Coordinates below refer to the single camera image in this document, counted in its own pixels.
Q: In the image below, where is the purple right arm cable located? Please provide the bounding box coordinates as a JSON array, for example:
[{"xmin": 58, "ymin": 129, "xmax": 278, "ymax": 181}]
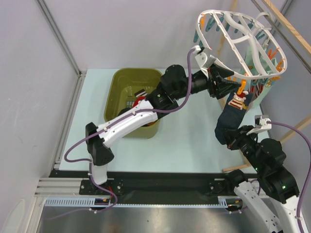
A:
[{"xmin": 228, "ymin": 120, "xmax": 311, "ymax": 233}]

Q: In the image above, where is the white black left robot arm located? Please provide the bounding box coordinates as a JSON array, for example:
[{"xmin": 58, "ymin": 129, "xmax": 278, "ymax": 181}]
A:
[{"xmin": 85, "ymin": 64, "xmax": 241, "ymax": 194}]

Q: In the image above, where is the olive green plastic basket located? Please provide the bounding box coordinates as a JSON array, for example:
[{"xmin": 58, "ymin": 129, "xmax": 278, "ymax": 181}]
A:
[{"xmin": 104, "ymin": 68, "xmax": 164, "ymax": 139}]

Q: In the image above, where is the red patterned sock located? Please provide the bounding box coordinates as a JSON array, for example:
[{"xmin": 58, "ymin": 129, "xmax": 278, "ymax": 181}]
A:
[{"xmin": 135, "ymin": 96, "xmax": 145, "ymax": 103}]

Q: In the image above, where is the white slotted cable duct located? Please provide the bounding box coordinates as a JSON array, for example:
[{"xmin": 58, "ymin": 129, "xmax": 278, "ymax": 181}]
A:
[{"xmin": 44, "ymin": 197, "xmax": 242, "ymax": 208}]

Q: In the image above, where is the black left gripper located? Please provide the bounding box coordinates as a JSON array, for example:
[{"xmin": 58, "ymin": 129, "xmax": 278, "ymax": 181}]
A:
[{"xmin": 172, "ymin": 63, "xmax": 240, "ymax": 100}]

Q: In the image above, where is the orange clothes peg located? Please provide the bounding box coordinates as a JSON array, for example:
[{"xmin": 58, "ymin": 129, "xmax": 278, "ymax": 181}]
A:
[{"xmin": 237, "ymin": 79, "xmax": 247, "ymax": 95}]

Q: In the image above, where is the white round clip hanger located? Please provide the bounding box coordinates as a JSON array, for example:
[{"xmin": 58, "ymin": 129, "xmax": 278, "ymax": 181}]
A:
[{"xmin": 194, "ymin": 10, "xmax": 288, "ymax": 80}]

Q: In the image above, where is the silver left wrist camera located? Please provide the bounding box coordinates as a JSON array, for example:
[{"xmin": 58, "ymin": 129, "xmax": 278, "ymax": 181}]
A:
[{"xmin": 194, "ymin": 45, "xmax": 217, "ymax": 77}]

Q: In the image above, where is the wooden hanger stand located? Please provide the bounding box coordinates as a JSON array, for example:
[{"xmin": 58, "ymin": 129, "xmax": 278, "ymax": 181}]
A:
[{"xmin": 217, "ymin": 0, "xmax": 311, "ymax": 172}]

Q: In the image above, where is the mustard yellow striped sock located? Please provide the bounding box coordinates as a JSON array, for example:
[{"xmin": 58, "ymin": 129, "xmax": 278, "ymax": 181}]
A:
[{"xmin": 134, "ymin": 89, "xmax": 148, "ymax": 99}]

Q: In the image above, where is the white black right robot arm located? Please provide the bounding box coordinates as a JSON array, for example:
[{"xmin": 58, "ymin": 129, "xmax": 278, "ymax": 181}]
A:
[{"xmin": 223, "ymin": 126, "xmax": 311, "ymax": 233}]

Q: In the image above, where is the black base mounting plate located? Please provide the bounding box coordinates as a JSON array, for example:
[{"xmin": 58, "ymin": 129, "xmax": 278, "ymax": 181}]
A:
[{"xmin": 50, "ymin": 170, "xmax": 235, "ymax": 200}]

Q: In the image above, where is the aluminium frame post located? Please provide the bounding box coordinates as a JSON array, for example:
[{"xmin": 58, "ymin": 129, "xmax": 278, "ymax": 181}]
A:
[{"xmin": 36, "ymin": 0, "xmax": 82, "ymax": 76}]

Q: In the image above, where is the mint green cloth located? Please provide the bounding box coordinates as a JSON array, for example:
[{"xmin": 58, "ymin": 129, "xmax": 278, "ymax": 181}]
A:
[{"xmin": 239, "ymin": 45, "xmax": 280, "ymax": 109}]

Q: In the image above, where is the black sock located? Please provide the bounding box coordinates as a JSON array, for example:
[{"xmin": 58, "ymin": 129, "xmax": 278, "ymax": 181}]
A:
[{"xmin": 118, "ymin": 107, "xmax": 132, "ymax": 116}]

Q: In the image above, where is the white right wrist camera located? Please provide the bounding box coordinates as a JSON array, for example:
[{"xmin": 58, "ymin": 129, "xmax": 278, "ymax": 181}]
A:
[{"xmin": 246, "ymin": 115, "xmax": 272, "ymax": 135}]

